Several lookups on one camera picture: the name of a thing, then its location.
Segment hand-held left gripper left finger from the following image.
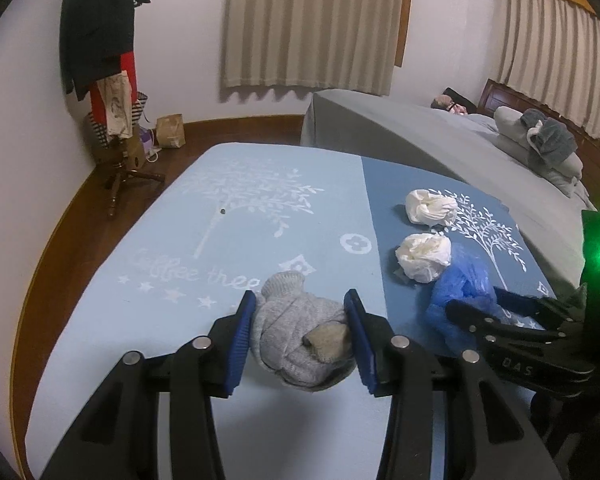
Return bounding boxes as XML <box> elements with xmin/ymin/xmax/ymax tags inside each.
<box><xmin>40</xmin><ymin>290</ymin><xmax>258</xmax><ymax>480</ymax></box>

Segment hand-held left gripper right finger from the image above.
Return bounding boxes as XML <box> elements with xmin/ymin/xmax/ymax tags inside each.
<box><xmin>343</xmin><ymin>288</ymin><xmax>563</xmax><ymax>480</ymax></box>

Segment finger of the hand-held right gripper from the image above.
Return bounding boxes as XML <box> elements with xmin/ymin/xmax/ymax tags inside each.
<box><xmin>445</xmin><ymin>302</ymin><xmax>597</xmax><ymax>397</ymax></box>
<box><xmin>492</xmin><ymin>285</ymin><xmax>588</xmax><ymax>328</ymax></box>

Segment grey sock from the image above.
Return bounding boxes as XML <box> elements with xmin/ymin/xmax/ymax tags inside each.
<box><xmin>249</xmin><ymin>271</ymin><xmax>357</xmax><ymax>392</ymax></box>

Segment blue plastic bag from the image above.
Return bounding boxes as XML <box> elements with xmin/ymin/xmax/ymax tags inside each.
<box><xmin>424</xmin><ymin>242</ymin><xmax>546</xmax><ymax>356</ymax></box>

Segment white crumpled plastic bag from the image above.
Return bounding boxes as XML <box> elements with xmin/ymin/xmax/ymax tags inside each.
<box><xmin>404</xmin><ymin>188</ymin><xmax>460</xmax><ymax>228</ymax></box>
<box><xmin>395</xmin><ymin>232</ymin><xmax>452</xmax><ymax>283</ymax></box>

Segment blue tree print tablecloth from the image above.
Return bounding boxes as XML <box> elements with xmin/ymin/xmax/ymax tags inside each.
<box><xmin>25</xmin><ymin>142</ymin><xmax>556</xmax><ymax>480</ymax></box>

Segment dark grey bundled clothes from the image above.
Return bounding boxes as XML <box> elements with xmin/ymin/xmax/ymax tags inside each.
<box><xmin>520</xmin><ymin>108</ymin><xmax>578</xmax><ymax>168</ymax></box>

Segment grey pillow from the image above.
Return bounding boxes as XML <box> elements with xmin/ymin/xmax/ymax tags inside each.
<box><xmin>492</xmin><ymin>106</ymin><xmax>583</xmax><ymax>181</ymax></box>

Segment wooden coat rack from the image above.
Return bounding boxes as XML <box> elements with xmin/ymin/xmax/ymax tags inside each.
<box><xmin>60</xmin><ymin>0</ymin><xmax>166</xmax><ymax>218</ymax></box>

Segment grey bed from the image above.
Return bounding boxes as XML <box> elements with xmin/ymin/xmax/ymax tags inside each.
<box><xmin>300</xmin><ymin>89</ymin><xmax>600</xmax><ymax>301</ymax></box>

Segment small purple container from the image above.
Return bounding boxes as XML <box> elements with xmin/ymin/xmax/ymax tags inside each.
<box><xmin>137</xmin><ymin>127</ymin><xmax>158</xmax><ymax>161</ymax></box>

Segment brown paper bag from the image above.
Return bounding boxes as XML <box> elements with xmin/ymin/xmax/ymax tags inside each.
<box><xmin>156</xmin><ymin>114</ymin><xmax>186</xmax><ymax>150</ymax></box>

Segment small grey pink bundle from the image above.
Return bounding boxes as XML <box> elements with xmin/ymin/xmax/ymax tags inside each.
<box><xmin>430</xmin><ymin>87</ymin><xmax>476</xmax><ymax>116</ymax></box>

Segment beige pleated curtain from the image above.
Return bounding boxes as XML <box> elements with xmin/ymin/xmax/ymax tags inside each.
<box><xmin>221</xmin><ymin>0</ymin><xmax>413</xmax><ymax>98</ymax></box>
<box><xmin>495</xmin><ymin>0</ymin><xmax>600</xmax><ymax>143</ymax></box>

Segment black and white striped bag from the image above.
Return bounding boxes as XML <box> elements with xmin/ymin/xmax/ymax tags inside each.
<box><xmin>85</xmin><ymin>91</ymin><xmax>150</xmax><ymax>153</ymax></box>

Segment beige canvas tote bag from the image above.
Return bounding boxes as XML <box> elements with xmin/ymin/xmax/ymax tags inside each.
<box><xmin>102</xmin><ymin>74</ymin><xmax>133</xmax><ymax>148</ymax></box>

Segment red garment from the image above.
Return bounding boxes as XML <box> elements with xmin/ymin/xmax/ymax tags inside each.
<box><xmin>89</xmin><ymin>51</ymin><xmax>138</xmax><ymax>133</ymax></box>

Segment black jacket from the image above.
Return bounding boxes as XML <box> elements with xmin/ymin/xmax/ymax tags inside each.
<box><xmin>60</xmin><ymin>0</ymin><xmax>137</xmax><ymax>101</ymax></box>

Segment wooden window frame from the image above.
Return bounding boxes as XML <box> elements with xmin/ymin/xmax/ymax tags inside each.
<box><xmin>394</xmin><ymin>0</ymin><xmax>415</xmax><ymax>68</ymax></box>

